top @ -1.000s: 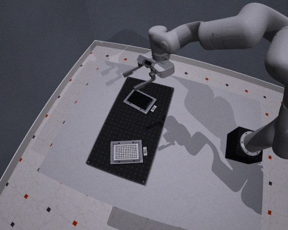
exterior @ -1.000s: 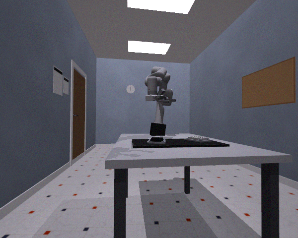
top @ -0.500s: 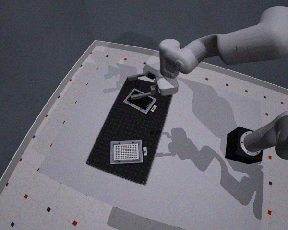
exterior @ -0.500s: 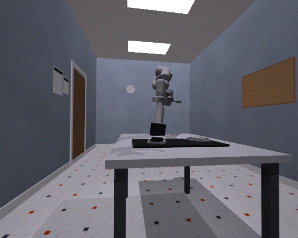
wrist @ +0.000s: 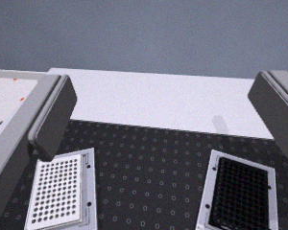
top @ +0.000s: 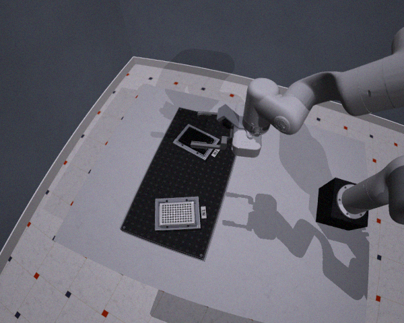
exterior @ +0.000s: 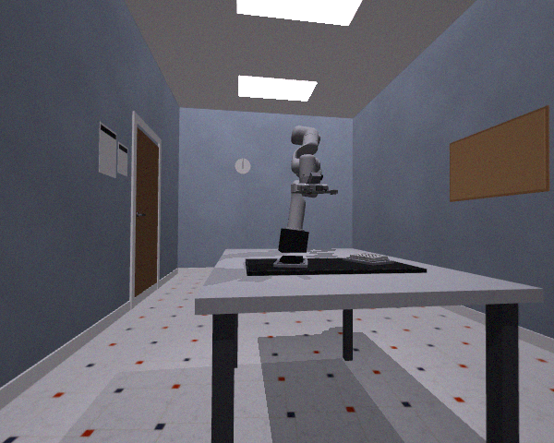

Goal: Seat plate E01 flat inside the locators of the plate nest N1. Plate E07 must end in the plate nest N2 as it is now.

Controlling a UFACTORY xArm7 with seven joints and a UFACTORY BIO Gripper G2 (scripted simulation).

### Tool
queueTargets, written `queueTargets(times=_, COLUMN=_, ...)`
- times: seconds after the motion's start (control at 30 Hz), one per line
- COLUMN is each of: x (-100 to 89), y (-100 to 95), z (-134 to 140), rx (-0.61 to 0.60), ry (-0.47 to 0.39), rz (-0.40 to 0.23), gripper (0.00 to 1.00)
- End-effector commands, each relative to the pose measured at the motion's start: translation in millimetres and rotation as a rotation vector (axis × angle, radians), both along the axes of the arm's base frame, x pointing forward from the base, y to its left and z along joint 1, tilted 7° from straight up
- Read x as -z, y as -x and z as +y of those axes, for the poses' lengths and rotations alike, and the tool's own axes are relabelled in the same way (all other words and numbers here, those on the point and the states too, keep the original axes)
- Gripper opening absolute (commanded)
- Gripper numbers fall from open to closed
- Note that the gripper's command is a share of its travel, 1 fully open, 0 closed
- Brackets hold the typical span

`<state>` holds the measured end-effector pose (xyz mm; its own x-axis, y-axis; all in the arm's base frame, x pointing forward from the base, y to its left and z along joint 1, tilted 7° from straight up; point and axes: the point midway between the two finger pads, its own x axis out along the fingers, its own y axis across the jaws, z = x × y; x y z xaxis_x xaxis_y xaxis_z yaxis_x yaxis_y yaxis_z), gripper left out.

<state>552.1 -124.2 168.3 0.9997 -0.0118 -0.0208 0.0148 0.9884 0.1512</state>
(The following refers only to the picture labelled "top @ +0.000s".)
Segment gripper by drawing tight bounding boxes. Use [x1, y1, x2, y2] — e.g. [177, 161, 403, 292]
[191, 103, 266, 157]

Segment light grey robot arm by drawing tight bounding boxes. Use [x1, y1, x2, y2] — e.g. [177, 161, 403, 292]
[217, 27, 404, 225]

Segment grey rectangular frame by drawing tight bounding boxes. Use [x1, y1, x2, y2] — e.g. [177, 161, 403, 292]
[173, 124, 220, 161]

